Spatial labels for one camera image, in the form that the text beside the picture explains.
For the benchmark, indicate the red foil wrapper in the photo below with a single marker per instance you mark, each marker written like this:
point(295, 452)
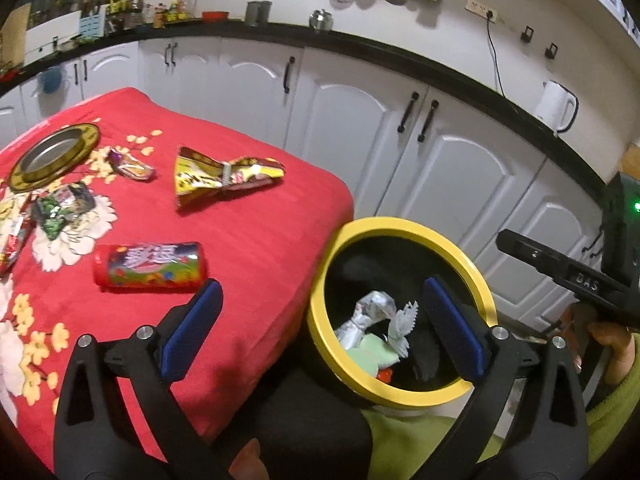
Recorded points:
point(12, 245)

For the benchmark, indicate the steel canister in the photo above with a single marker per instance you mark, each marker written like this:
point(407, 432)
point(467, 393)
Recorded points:
point(257, 14)

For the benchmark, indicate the yellow snack packet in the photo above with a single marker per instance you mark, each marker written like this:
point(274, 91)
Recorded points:
point(200, 180)

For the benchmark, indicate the blue utensil holder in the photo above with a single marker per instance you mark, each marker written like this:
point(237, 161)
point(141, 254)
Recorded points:
point(92, 27)

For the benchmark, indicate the white electric kettle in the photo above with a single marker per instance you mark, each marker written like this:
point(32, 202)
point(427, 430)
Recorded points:
point(550, 105)

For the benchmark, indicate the person's left hand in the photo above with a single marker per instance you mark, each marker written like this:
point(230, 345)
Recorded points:
point(247, 462)

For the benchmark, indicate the wooden cutting board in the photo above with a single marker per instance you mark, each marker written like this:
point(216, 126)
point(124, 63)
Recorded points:
point(15, 30)

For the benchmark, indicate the person's right hand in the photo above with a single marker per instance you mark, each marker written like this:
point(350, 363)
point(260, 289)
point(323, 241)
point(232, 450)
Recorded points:
point(615, 347)

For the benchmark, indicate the yellow-rimmed black bin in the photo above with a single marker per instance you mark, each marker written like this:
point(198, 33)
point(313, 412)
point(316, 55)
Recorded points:
point(315, 320)

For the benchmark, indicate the row of white base cabinets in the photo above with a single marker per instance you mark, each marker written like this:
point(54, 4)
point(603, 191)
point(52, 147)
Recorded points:
point(450, 170)

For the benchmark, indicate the red bowl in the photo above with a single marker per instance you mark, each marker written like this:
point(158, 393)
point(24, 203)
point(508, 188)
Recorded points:
point(215, 16)

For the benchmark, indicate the gold-rimmed metal dish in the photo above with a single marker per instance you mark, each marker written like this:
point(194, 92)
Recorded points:
point(50, 152)

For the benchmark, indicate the green and black wrapper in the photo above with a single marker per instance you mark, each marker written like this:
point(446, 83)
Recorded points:
point(60, 210)

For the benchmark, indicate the spice rack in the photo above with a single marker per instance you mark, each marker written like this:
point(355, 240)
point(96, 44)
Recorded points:
point(125, 15)

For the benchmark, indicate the white foam fruit net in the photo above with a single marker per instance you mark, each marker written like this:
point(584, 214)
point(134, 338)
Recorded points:
point(402, 325)

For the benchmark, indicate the group of condiment bottles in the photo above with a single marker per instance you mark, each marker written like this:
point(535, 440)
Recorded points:
point(175, 10)

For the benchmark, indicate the red snack can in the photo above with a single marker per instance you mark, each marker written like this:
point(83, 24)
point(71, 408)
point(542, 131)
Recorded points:
point(150, 267)

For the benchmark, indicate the person's right forearm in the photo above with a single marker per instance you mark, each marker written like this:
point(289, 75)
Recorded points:
point(620, 410)

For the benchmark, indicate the blue hanging pouch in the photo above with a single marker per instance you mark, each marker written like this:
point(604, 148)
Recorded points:
point(51, 80)

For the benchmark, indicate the steel teapot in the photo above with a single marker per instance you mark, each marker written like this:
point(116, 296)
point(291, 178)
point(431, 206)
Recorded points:
point(321, 20)

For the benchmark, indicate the black wall hook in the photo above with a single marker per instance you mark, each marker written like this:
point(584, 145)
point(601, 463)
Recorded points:
point(526, 35)
point(551, 52)

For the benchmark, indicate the light green plastic bag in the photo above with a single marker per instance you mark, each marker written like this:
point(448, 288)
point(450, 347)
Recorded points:
point(375, 355)

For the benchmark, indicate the row of windowsill jars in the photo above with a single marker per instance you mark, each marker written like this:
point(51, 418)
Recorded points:
point(90, 2)

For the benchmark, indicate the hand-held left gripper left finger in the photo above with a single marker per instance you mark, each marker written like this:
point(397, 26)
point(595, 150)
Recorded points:
point(192, 330)

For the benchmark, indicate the white dish box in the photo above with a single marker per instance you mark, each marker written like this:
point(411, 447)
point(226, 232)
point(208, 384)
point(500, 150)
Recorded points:
point(50, 35)

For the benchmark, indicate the pile of red chillies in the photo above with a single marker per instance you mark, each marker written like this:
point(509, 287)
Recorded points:
point(10, 74)

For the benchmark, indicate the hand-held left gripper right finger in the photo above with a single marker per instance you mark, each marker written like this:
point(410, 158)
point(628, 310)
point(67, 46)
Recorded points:
point(452, 330)

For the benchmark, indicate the red floral blanket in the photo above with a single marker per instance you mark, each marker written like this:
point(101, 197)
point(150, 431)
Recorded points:
point(260, 260)

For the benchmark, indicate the white wall outlet strip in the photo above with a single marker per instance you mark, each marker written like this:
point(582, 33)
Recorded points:
point(477, 7)

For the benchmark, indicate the white printed plastic bag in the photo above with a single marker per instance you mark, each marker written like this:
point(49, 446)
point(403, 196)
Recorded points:
point(367, 310)

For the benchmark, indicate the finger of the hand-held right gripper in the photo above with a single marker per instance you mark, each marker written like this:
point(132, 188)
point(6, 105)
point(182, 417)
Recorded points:
point(530, 254)

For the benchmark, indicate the purple foil wrapper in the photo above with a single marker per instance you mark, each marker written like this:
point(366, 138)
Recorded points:
point(132, 167)

